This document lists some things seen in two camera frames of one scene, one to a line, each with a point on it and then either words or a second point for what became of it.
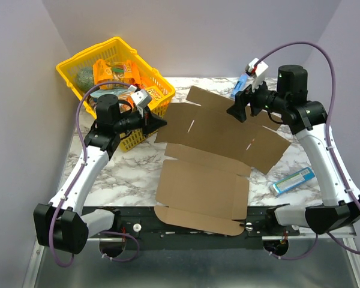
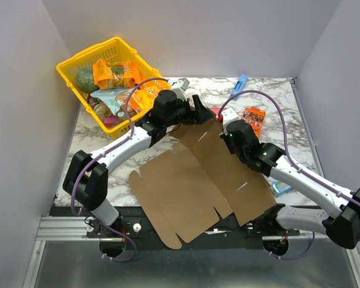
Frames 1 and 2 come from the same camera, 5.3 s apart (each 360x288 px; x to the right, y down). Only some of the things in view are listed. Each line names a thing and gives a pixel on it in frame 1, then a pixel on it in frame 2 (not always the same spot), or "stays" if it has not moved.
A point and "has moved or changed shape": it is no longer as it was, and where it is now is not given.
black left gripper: x=150 y=122 -> x=200 y=114
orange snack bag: x=127 y=72 stays
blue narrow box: x=240 y=86 stays
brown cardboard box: x=203 y=182 has moved or changed shape
